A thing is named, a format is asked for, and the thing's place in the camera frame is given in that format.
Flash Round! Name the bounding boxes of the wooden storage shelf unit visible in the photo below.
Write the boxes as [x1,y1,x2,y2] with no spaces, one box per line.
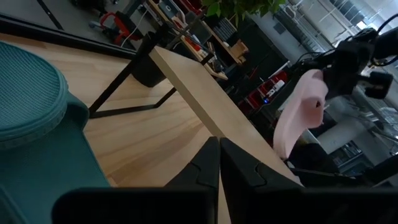
[146,0,249,82]

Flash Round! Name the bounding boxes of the black aluminium table frame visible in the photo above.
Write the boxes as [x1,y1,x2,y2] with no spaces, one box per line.
[0,14,138,60]

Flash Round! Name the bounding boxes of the storage rack with red bins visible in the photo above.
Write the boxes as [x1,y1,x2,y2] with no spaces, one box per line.
[238,70,290,116]

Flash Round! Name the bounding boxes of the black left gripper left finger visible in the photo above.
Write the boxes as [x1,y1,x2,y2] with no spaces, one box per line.
[164,136,221,224]

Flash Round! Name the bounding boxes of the pink rubber slide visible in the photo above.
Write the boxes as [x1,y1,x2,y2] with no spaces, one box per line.
[272,68,330,160]

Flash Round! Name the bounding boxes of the wooden shelf with black frame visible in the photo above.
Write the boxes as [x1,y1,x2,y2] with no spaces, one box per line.
[88,29,305,187]

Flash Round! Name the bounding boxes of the green rubber slide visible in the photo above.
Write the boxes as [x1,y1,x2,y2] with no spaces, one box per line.
[0,41,70,151]
[0,92,110,224]

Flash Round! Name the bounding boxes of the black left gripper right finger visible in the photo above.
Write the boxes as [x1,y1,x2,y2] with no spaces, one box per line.
[220,137,304,224]

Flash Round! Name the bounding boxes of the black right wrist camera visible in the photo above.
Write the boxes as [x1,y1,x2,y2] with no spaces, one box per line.
[362,70,394,100]

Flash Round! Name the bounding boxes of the red and black cart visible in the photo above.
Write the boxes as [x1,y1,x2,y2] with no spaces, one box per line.
[89,11,142,47]

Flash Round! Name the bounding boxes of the long white cable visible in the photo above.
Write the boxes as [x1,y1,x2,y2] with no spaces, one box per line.
[120,7,150,48]

